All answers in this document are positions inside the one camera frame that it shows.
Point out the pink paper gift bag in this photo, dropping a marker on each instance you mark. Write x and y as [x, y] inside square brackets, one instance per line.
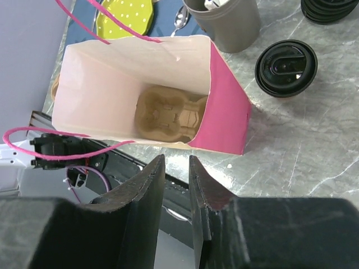
[101, 81]

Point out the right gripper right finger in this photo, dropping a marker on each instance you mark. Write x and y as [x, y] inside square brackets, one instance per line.
[255, 232]

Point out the stack of black lids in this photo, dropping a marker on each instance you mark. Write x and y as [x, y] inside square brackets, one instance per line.
[327, 12]

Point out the yellow dotted plate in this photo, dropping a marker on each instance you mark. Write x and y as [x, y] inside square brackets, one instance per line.
[136, 14]

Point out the silver spoon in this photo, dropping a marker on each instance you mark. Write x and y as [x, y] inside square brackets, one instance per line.
[180, 20]

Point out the black plastic cup lid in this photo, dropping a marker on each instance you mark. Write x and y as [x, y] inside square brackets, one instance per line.
[286, 68]

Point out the grey straw holder cup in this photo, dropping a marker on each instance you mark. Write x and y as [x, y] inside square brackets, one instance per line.
[233, 27]

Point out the brown cardboard cup carrier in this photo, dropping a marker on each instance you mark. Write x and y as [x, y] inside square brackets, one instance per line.
[168, 114]
[54, 87]

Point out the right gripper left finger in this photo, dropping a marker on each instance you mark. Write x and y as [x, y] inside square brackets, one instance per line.
[56, 233]

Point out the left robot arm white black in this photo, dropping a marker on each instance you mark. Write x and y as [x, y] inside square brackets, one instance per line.
[77, 171]

